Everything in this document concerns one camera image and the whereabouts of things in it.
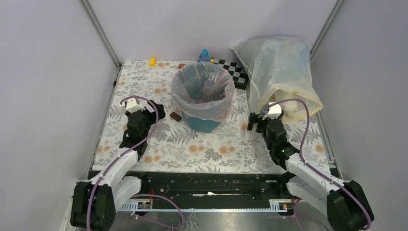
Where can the pink plastic trash bag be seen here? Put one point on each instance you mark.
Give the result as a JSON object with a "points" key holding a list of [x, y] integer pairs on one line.
{"points": [[208, 66]]}

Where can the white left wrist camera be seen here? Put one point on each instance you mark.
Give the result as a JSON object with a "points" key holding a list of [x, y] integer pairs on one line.
{"points": [[132, 105]]}

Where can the floral table mat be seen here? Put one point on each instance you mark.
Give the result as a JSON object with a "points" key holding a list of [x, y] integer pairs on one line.
{"points": [[174, 146]]}

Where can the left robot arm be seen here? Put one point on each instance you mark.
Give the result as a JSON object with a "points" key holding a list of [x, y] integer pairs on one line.
{"points": [[97, 200]]}

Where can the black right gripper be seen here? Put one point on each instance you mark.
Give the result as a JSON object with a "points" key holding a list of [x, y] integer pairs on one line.
{"points": [[254, 118]]}

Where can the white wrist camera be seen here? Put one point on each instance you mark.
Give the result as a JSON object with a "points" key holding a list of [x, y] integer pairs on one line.
{"points": [[272, 110], [132, 105]]}

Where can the yellow toy block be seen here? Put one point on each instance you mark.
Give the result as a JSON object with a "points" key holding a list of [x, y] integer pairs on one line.
{"points": [[152, 62]]}

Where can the black checkered tray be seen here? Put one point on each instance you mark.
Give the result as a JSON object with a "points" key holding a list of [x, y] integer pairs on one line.
{"points": [[236, 70]]}

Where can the dark brown wooden block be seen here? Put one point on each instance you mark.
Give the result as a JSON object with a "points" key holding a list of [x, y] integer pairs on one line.
{"points": [[175, 116]]}

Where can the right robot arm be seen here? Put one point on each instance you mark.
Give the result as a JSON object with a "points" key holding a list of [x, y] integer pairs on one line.
{"points": [[344, 203]]}

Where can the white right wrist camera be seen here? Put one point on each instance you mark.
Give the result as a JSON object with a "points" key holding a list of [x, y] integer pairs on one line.
{"points": [[272, 110]]}

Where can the teal plastic trash bin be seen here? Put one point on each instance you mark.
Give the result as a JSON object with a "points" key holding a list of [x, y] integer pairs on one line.
{"points": [[200, 124]]}

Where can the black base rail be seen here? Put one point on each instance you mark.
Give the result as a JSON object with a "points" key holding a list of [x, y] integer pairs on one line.
{"points": [[166, 191]]}

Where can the large translucent bag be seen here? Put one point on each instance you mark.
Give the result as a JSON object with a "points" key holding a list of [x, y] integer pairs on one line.
{"points": [[278, 63]]}

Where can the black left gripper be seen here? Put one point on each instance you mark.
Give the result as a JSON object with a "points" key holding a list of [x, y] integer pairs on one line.
{"points": [[161, 113]]}

